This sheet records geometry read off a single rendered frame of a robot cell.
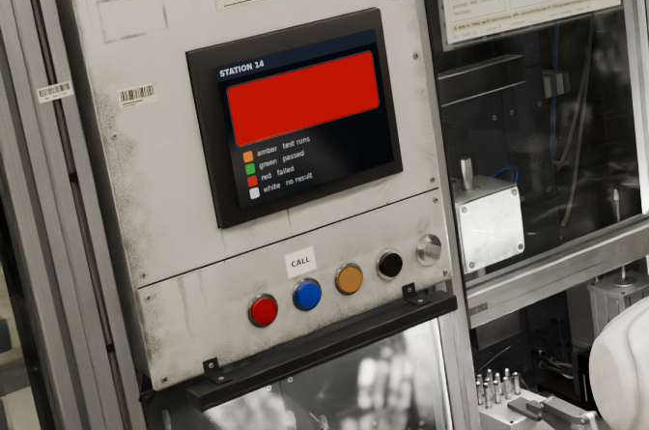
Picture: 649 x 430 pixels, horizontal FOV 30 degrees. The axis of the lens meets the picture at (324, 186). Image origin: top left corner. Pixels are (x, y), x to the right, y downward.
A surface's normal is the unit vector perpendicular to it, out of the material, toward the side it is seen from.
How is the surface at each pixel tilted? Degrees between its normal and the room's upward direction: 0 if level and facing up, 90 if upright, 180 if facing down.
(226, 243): 90
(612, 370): 85
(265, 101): 90
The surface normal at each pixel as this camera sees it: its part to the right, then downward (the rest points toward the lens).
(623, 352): -0.54, -0.51
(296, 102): 0.53, 0.14
